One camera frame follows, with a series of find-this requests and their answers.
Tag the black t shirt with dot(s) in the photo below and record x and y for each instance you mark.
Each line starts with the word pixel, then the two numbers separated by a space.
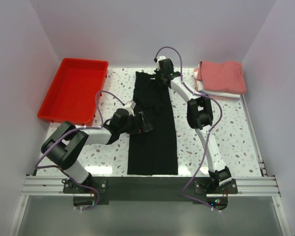
pixel 153 152

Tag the pink folded t shirt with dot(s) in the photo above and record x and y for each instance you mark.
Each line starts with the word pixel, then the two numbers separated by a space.
pixel 225 77

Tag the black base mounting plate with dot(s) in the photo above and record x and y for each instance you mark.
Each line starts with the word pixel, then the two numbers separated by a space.
pixel 103 190

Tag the red plastic tray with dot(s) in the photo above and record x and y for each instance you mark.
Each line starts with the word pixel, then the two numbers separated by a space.
pixel 71 96

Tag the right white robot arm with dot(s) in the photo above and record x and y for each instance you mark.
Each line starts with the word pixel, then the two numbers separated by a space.
pixel 199 118

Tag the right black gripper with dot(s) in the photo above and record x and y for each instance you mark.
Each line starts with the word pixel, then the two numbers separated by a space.
pixel 157 71

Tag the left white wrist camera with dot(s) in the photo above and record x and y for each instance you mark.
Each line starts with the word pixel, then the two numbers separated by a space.
pixel 129 106

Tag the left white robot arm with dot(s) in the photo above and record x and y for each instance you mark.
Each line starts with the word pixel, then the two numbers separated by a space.
pixel 65 144

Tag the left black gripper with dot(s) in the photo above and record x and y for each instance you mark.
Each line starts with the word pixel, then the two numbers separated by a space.
pixel 136 129

